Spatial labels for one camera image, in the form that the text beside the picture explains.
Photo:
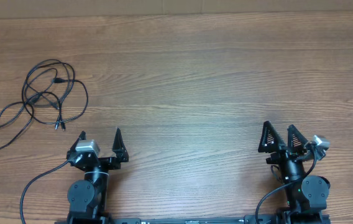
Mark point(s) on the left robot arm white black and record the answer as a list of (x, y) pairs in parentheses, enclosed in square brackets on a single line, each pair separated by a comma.
[(87, 197)]

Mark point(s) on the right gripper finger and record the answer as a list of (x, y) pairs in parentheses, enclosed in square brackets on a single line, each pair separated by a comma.
[(270, 140), (296, 141)]

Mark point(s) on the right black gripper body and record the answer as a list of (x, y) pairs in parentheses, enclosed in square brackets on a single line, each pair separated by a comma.
[(283, 157)]

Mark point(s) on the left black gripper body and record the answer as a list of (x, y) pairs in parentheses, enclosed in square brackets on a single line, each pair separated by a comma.
[(107, 164)]

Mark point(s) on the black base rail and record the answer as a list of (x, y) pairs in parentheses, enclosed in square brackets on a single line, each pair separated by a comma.
[(247, 219)]

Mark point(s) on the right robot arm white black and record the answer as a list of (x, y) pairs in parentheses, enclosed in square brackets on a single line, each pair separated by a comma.
[(306, 193)]

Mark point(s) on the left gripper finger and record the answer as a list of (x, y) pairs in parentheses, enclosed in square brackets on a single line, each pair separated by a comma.
[(81, 137), (119, 148)]

